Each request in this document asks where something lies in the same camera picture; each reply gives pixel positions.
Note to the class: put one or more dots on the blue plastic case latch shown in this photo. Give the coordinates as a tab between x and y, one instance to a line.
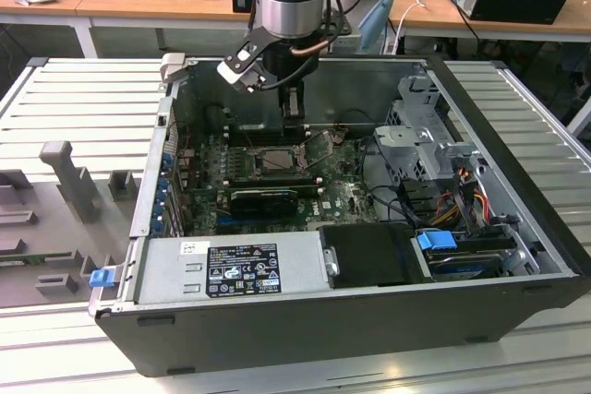
101	278

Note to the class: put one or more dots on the black graphics card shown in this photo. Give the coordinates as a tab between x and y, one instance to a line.
263	204

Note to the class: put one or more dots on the metal CPU socket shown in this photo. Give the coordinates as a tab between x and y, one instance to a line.
256	162

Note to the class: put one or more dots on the blue expansion slot clips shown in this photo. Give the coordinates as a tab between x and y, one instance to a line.
161	193

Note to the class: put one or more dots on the hard disk with blue carrier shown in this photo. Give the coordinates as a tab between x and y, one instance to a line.
436	246

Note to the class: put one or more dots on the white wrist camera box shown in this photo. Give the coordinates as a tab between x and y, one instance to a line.
233	73

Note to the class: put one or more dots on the black cylindrical component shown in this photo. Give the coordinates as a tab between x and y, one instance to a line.
214	117

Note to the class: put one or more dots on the black RAM slot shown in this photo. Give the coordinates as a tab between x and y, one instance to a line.
265	137
277	177
265	127
305	188
265	141
265	132

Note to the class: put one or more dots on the grey parts rack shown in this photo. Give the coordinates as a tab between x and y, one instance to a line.
46	228

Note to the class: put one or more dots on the grey power supply with label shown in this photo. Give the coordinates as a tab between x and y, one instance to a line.
157	274

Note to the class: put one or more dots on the black open PC case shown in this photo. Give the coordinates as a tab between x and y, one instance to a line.
323	334

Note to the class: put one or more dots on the grey metal drive cage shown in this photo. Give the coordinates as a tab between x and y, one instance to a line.
401	135

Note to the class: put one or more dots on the grey plastic case latch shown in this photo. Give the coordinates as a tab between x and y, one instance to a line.
173	66

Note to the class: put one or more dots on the green motherboard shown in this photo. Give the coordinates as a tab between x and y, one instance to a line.
341	191

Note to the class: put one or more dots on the white metal frame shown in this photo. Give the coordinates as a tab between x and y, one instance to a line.
582	117

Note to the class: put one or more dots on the black plastic shroud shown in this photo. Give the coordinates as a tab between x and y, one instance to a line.
369	255

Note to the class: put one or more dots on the pale blue teach pendant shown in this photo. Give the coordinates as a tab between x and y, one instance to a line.
376	20

